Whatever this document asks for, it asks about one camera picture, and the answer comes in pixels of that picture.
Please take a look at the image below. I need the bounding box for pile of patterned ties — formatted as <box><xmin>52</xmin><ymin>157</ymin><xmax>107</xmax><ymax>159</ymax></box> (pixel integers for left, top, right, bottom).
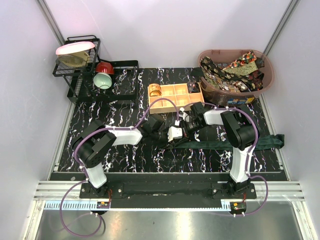
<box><xmin>200</xmin><ymin>50</ymin><xmax>265</xmax><ymax>93</ymax></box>

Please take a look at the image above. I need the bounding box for pink plate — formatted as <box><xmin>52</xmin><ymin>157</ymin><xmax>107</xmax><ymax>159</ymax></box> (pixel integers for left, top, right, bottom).
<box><xmin>55</xmin><ymin>41</ymin><xmax>95</xmax><ymax>56</ymax></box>

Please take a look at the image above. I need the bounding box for red bowl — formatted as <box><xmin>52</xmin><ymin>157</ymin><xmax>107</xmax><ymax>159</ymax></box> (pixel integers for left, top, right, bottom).
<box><xmin>95</xmin><ymin>62</ymin><xmax>115</xmax><ymax>75</ymax></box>

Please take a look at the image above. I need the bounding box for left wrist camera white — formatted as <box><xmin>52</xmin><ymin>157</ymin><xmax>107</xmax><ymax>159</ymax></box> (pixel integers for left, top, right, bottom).
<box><xmin>167</xmin><ymin>126</ymin><xmax>183</xmax><ymax>142</ymax></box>

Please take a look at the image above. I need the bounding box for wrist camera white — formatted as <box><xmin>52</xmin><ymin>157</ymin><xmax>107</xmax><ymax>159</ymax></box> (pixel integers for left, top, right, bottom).
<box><xmin>174</xmin><ymin>107</ymin><xmax>189</xmax><ymax>126</ymax></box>
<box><xmin>167</xmin><ymin>126</ymin><xmax>183</xmax><ymax>142</ymax></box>

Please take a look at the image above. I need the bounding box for light green bowl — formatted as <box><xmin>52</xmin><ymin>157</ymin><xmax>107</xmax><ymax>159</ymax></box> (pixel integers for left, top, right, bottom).
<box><xmin>93</xmin><ymin>72</ymin><xmax>113</xmax><ymax>90</ymax></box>

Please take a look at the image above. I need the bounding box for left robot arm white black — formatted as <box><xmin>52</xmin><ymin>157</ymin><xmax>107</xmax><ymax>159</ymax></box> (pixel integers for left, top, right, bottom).
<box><xmin>71</xmin><ymin>114</ymin><xmax>175</xmax><ymax>198</ymax></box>

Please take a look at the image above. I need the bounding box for beige plate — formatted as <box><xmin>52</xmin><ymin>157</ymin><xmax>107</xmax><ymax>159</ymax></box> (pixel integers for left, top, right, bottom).
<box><xmin>55</xmin><ymin>51</ymin><xmax>90</xmax><ymax>68</ymax></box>

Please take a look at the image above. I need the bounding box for brown plastic basket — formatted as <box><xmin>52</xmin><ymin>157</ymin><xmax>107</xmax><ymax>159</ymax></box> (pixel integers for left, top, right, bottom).
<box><xmin>198</xmin><ymin>50</ymin><xmax>275</xmax><ymax>106</ymax></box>

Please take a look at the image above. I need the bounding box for black marble pattern mat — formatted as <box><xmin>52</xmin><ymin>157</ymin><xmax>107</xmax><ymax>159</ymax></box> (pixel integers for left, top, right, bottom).
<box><xmin>48</xmin><ymin>67</ymin><xmax>291</xmax><ymax>182</ymax></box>

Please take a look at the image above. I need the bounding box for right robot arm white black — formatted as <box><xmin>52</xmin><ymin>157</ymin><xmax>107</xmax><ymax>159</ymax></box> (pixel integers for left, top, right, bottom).
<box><xmin>182</xmin><ymin>102</ymin><xmax>260</xmax><ymax>199</ymax></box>

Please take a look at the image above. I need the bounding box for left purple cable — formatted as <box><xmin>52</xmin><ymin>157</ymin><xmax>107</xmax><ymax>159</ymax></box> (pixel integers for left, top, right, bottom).
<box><xmin>59</xmin><ymin>98</ymin><xmax>181</xmax><ymax>237</ymax></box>

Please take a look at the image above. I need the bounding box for aluminium rail frame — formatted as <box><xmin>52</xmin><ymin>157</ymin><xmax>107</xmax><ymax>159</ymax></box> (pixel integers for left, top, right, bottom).
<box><xmin>33</xmin><ymin>181</ymin><xmax>305</xmax><ymax>212</ymax></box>

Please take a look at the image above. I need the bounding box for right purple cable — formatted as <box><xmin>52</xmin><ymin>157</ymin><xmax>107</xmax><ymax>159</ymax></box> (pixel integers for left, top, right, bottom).
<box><xmin>177</xmin><ymin>101</ymin><xmax>270</xmax><ymax>216</ymax></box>

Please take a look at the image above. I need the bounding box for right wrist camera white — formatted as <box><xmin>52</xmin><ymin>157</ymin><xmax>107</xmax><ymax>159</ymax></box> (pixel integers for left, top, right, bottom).
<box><xmin>174</xmin><ymin>107</ymin><xmax>189</xmax><ymax>126</ymax></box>

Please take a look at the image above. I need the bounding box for wooden compartment box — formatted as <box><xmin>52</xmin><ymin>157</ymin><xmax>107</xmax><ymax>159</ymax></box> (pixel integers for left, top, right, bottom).
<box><xmin>147</xmin><ymin>83</ymin><xmax>204</xmax><ymax>114</ymax></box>

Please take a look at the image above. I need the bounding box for blue yellow small box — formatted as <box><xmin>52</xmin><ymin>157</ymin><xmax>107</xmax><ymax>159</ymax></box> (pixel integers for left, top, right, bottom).
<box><xmin>227</xmin><ymin>97</ymin><xmax>256</xmax><ymax>106</ymax></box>

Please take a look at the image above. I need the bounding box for rolled dark patterned tie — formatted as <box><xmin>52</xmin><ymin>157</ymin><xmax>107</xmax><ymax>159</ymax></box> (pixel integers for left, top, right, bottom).
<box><xmin>187</xmin><ymin>82</ymin><xmax>200</xmax><ymax>94</ymax></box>

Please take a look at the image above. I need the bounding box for black wire dish rack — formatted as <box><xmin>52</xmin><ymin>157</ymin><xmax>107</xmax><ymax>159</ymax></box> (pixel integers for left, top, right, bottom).
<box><xmin>52</xmin><ymin>35</ymin><xmax>140</xmax><ymax>105</ymax></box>

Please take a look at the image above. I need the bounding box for rolled orange tie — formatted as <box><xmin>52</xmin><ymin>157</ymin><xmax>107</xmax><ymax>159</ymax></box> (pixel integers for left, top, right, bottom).
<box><xmin>148</xmin><ymin>83</ymin><xmax>162</xmax><ymax>97</ymax></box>

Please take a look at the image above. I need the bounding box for purple cable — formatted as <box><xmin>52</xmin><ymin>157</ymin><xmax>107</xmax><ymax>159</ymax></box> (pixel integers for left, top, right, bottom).
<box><xmin>59</xmin><ymin>98</ymin><xmax>181</xmax><ymax>237</ymax></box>
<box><xmin>177</xmin><ymin>101</ymin><xmax>270</xmax><ymax>216</ymax></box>

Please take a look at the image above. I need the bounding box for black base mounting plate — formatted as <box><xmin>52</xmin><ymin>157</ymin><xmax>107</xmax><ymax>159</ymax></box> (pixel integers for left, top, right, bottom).
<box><xmin>79</xmin><ymin>172</ymin><xmax>257</xmax><ymax>200</ymax></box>

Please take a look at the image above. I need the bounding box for dark green fern tie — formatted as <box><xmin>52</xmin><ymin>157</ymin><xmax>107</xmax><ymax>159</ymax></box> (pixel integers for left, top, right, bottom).
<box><xmin>161</xmin><ymin>134</ymin><xmax>285</xmax><ymax>151</ymax></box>

